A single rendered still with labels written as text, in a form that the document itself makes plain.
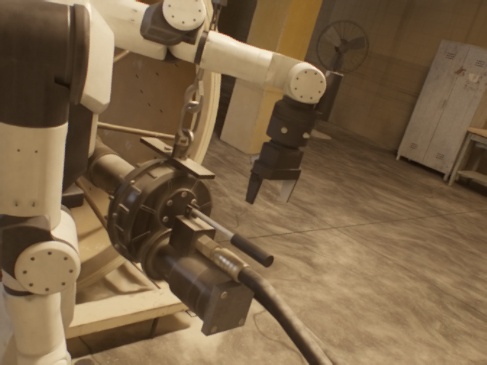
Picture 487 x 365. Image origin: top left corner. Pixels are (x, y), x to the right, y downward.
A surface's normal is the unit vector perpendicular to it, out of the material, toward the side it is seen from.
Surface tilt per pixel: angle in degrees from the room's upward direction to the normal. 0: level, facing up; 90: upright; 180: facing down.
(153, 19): 61
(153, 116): 85
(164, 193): 90
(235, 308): 90
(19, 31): 74
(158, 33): 106
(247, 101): 90
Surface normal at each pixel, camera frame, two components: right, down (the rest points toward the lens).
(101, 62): 0.90, 0.25
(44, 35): 0.37, 0.11
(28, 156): 0.33, 0.43
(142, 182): -0.33, -0.60
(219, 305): 0.66, 0.40
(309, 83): 0.00, 0.31
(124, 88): -0.70, 0.03
